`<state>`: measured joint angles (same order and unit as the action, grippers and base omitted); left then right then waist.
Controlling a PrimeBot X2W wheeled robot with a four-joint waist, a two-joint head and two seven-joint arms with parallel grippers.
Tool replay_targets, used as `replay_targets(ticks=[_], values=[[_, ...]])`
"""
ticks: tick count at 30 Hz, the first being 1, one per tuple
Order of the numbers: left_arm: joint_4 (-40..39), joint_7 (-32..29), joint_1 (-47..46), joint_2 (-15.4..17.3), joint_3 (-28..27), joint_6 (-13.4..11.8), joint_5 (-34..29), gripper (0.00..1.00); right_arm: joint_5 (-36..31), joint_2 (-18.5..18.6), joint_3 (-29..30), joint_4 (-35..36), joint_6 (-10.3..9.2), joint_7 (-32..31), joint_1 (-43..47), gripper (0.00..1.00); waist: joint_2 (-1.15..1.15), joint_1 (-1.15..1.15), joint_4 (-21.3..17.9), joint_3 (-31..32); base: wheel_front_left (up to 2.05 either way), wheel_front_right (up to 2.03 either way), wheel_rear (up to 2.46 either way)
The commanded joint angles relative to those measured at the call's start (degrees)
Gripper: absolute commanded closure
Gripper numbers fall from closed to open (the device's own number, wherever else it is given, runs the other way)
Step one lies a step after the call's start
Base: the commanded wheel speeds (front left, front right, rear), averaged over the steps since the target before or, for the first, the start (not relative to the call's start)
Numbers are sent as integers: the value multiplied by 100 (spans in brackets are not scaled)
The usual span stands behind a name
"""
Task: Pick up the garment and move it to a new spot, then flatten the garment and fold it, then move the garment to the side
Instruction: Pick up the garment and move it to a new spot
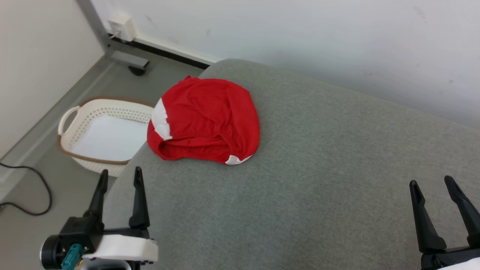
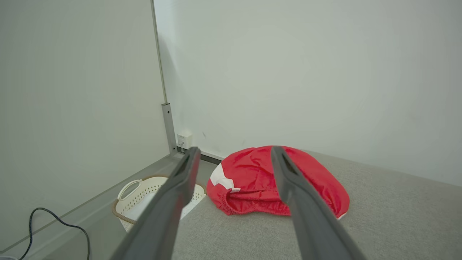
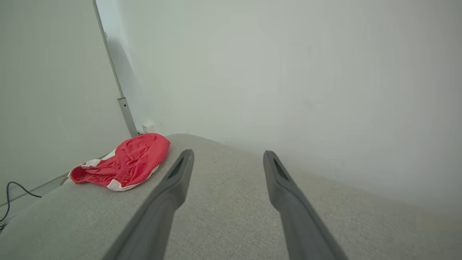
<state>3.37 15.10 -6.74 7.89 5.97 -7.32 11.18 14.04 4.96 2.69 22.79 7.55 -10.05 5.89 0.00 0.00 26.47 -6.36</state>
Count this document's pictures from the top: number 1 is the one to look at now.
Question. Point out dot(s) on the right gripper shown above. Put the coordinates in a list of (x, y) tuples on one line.
[(450, 260)]

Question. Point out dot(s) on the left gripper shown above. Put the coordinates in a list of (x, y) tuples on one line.
[(123, 249)]

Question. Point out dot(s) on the red shorts with white trim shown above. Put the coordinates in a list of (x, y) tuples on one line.
[(210, 116)]

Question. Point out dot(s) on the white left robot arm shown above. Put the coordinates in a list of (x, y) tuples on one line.
[(105, 265)]

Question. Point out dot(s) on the white laundry basket brown rim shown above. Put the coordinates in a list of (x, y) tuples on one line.
[(112, 107)]

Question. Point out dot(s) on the white baseboard strip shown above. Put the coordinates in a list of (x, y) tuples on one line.
[(176, 50)]

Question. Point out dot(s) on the white box on metal frame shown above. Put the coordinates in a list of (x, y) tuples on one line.
[(122, 26)]

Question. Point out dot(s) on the grey metal frame leg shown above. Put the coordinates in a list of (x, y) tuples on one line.
[(95, 22)]

